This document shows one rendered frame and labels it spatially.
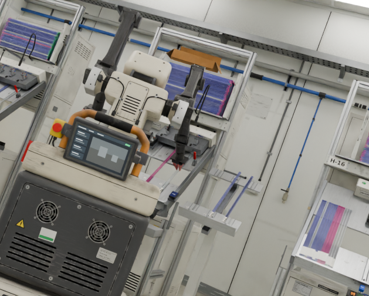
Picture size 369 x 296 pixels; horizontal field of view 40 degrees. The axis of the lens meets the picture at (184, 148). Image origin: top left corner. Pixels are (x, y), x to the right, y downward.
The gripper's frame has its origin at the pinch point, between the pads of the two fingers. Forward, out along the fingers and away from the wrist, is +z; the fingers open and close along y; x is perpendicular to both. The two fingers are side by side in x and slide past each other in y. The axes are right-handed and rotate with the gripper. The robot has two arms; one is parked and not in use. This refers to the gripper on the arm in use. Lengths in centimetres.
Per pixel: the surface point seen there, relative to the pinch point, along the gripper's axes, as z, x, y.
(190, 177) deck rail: 0.6, 2.2, -9.9
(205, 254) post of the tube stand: 22, 37, -38
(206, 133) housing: -6.4, -37.5, -1.4
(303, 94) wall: 36, -203, -32
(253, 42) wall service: 1, -212, 28
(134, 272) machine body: 56, 44, 5
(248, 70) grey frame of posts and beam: -41, -75, -13
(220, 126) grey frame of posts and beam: -11.4, -43.2, -9.3
